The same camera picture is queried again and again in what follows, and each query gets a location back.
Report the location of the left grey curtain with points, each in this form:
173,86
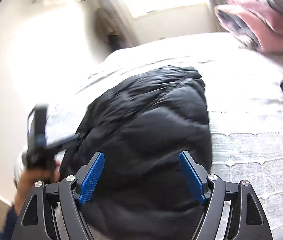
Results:
124,20

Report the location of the black quilted puffer jacket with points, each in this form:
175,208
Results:
141,126

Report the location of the pink velvet pillow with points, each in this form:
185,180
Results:
269,12

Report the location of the person's left hand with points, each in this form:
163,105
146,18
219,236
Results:
29,178

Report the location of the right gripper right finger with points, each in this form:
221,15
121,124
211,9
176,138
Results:
246,218

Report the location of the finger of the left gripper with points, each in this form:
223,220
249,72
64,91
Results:
65,143

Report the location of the hanging beige coat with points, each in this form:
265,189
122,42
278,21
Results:
107,30

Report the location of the pink grey folded blanket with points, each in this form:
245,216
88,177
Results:
249,29

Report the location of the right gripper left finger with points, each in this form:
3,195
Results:
37,219

